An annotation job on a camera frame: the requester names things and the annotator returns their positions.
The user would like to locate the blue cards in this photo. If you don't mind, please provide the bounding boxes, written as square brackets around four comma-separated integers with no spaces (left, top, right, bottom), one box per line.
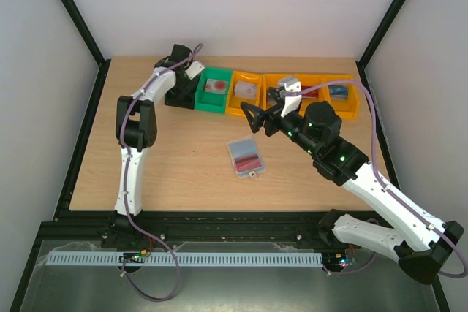
[227,137,258,159]

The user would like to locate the black frame post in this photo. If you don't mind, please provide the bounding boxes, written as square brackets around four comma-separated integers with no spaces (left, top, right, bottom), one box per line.
[38,0,110,70]
[356,0,429,66]

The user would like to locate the blue card in bin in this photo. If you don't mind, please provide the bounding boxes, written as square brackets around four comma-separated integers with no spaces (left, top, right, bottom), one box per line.
[328,85,348,101]

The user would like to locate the yellow storage bin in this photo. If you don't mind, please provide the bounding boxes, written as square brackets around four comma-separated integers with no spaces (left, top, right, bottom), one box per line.
[225,71,263,116]
[263,74,291,110]
[295,73,328,103]
[323,75,360,120]

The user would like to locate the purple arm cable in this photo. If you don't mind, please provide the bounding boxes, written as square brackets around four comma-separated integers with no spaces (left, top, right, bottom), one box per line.
[288,78,468,279]
[120,42,204,232]

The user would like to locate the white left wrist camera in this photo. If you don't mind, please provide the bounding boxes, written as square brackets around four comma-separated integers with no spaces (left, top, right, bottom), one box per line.
[185,61,205,80]

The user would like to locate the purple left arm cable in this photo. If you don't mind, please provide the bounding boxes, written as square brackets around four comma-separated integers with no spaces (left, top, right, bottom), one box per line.
[120,42,204,232]

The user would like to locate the white card in yellow bin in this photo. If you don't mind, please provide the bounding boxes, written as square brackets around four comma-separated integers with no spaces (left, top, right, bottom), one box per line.
[234,80,258,100]

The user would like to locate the black frame post left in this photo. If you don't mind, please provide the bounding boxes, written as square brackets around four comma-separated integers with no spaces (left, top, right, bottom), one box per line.
[38,0,110,70]

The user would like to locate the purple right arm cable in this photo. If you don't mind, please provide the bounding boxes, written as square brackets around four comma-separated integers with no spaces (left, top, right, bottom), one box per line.
[288,78,468,279]

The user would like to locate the beige leather card holder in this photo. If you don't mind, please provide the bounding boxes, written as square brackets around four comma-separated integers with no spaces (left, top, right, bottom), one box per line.
[226,134,266,179]

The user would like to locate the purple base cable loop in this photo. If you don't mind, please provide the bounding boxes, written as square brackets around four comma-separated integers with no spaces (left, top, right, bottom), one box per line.
[120,231,182,302]

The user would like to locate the red white card green bin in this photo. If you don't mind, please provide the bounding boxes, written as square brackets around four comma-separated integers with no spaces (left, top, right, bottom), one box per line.
[204,78,228,95]

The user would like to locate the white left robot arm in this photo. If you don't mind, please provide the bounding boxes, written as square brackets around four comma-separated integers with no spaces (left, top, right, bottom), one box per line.
[114,43,205,216]

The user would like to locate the red black-stripe credit card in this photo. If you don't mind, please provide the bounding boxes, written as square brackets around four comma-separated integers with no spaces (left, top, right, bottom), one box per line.
[233,153,263,175]

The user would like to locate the black storage bin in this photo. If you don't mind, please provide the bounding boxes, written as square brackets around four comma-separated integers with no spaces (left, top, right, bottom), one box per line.
[164,75,200,110]

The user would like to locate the green storage bin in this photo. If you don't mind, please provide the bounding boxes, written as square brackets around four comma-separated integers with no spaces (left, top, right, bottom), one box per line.
[195,67,233,114]

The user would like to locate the red card in bin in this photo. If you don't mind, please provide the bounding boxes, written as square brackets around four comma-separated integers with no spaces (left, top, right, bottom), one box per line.
[302,86,319,99]

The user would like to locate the black frame post right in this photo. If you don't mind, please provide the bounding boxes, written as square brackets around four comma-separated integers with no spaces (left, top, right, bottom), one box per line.
[356,0,429,66]

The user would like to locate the grey cards in bin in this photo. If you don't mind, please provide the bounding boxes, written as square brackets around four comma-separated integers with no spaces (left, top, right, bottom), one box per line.
[266,87,281,106]

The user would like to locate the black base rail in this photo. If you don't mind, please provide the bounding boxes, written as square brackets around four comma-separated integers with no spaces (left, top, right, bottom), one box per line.
[35,210,347,251]

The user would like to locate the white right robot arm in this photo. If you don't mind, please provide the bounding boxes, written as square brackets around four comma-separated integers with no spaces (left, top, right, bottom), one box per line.
[241,88,464,285]

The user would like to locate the white slotted cable duct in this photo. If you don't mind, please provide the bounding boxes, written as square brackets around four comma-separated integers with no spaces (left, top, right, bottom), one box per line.
[45,251,322,267]

